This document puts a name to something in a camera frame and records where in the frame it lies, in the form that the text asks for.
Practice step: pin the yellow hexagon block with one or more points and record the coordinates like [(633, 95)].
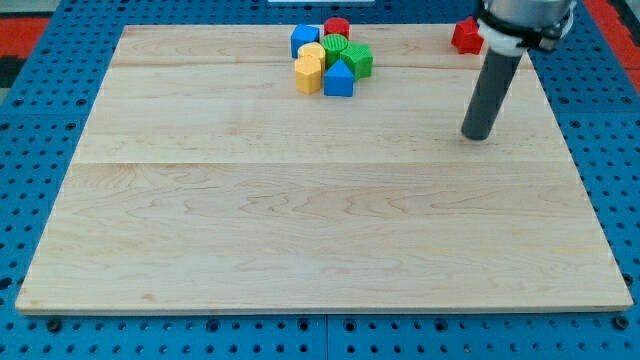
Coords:
[(308, 74)]

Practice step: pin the red star block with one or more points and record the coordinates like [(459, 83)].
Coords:
[(466, 38)]

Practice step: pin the light wooden board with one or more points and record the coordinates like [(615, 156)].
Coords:
[(204, 183)]

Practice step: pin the green star block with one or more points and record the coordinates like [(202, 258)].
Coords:
[(359, 59)]

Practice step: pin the green cylinder block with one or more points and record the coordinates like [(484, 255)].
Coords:
[(333, 45)]

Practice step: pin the blue cube block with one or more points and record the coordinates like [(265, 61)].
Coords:
[(302, 35)]

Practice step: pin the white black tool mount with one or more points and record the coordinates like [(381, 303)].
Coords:
[(513, 28)]

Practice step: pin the blue triangle block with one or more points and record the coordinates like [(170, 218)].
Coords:
[(339, 80)]

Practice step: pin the yellow cylinder block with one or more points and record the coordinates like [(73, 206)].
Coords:
[(314, 50)]

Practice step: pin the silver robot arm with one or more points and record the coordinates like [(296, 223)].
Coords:
[(511, 28)]

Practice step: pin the red cylinder block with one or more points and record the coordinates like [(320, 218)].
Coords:
[(337, 25)]

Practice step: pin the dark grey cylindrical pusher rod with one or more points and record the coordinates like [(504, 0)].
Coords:
[(492, 85)]

